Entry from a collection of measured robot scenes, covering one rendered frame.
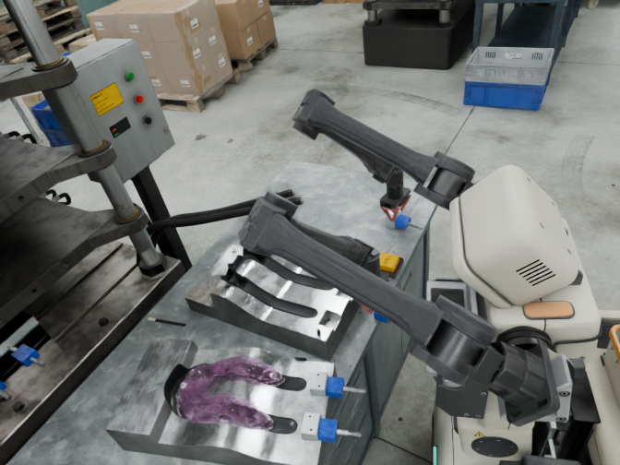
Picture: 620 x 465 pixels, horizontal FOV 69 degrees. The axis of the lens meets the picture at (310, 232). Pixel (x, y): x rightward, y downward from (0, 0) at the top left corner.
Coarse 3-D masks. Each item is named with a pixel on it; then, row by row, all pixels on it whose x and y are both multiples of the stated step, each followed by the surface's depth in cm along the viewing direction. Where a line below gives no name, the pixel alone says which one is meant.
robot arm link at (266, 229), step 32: (256, 224) 72; (288, 224) 73; (288, 256) 72; (320, 256) 71; (352, 288) 70; (384, 288) 70; (416, 320) 69; (448, 320) 69; (480, 320) 67; (416, 352) 70
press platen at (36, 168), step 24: (0, 144) 146; (24, 144) 143; (0, 168) 132; (24, 168) 130; (48, 168) 128; (72, 168) 129; (96, 168) 132; (0, 192) 121; (24, 192) 123; (0, 216) 119
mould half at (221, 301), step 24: (216, 264) 151; (240, 264) 139; (288, 264) 141; (216, 288) 132; (264, 288) 134; (288, 288) 135; (312, 288) 133; (216, 312) 138; (240, 312) 130; (264, 312) 129; (336, 312) 125; (264, 336) 133; (288, 336) 126; (312, 336) 120; (336, 336) 124
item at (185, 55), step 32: (128, 0) 485; (160, 0) 461; (192, 0) 438; (96, 32) 467; (128, 32) 446; (160, 32) 429; (192, 32) 430; (160, 64) 454; (192, 64) 438; (224, 64) 479; (160, 96) 473; (192, 96) 460
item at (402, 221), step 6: (390, 210) 160; (390, 216) 158; (402, 216) 159; (390, 222) 159; (396, 222) 158; (402, 222) 156; (408, 222) 157; (390, 228) 161; (402, 228) 158; (420, 228) 155
